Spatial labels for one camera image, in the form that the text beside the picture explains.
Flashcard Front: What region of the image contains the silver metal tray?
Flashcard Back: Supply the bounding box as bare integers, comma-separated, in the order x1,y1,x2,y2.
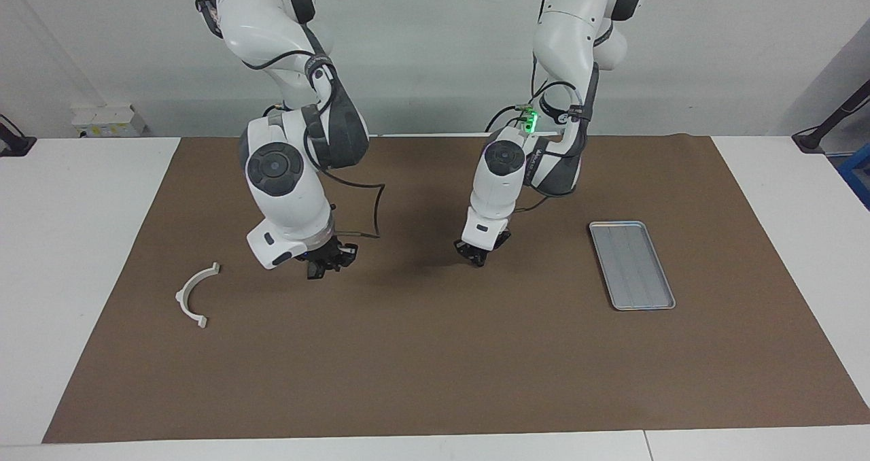
589,221,676,311

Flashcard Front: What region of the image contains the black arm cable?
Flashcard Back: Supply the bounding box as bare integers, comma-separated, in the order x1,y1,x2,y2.
302,50,387,239
513,56,592,214

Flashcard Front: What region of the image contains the white power strip box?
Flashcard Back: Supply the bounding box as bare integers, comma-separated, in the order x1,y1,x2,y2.
71,104,147,138

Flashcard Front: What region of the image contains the blue box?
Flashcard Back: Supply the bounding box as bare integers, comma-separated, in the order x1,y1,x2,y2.
837,150,870,210

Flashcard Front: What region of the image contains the brown table mat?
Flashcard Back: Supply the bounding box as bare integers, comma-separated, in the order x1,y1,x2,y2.
42,135,870,444

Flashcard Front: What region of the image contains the white curved plastic bracket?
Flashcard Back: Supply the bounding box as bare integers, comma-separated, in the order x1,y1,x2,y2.
175,262,222,329

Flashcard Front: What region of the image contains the black clamp mount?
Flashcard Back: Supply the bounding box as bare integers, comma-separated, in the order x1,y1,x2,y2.
0,114,36,157

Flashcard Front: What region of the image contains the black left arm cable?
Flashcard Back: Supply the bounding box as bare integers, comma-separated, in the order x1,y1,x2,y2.
513,56,592,214

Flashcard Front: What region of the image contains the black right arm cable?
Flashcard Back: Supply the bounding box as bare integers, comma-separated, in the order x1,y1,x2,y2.
302,50,387,239

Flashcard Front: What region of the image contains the black base cable with plug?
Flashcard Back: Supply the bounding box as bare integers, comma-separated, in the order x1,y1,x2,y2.
485,101,541,134

